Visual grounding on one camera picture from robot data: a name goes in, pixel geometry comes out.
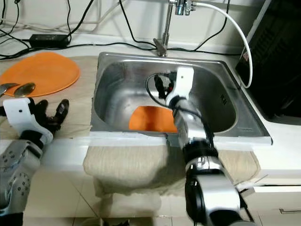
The orange plastic bowl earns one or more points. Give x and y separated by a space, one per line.
150 120

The silver metal fork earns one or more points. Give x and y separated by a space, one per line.
9 88

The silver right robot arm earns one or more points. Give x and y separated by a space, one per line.
193 132

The black kitchen appliance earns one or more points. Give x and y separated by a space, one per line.
277 61

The stainless steel sink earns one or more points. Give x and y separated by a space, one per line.
122 84

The metal faucet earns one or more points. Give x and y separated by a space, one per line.
165 26

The black power adapter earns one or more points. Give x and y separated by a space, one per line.
49 41

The cream cabinet door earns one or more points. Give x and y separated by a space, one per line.
169 202
70 193

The dark robot foot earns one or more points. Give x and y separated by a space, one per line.
113 222

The cream drawer front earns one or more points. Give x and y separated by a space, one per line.
273 200

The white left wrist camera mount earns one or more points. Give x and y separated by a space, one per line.
23 113

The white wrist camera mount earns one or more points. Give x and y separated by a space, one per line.
183 82
23 113

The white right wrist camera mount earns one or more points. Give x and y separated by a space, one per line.
183 82

